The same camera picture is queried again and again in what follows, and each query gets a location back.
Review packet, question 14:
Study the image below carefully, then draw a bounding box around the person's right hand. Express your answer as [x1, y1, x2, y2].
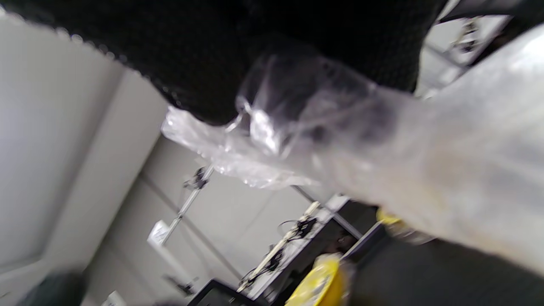
[0, 0, 447, 126]

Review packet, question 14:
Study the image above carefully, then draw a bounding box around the yellow plastic bowl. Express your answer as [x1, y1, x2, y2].
[285, 254, 347, 306]
[376, 207, 404, 227]

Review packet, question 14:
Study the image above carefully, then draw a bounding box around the clear plastic food cover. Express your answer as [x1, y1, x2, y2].
[161, 23, 544, 272]

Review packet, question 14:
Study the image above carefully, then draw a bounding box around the black flat monitor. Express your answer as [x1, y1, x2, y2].
[187, 278, 258, 306]

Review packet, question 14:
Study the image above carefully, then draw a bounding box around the black plastic tray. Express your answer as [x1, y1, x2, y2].
[340, 222, 544, 306]

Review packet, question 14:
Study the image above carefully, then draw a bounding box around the grey metal camera stand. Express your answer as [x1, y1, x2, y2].
[147, 165, 215, 248]

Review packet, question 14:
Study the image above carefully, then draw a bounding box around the beige cable tray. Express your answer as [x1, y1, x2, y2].
[237, 201, 322, 294]

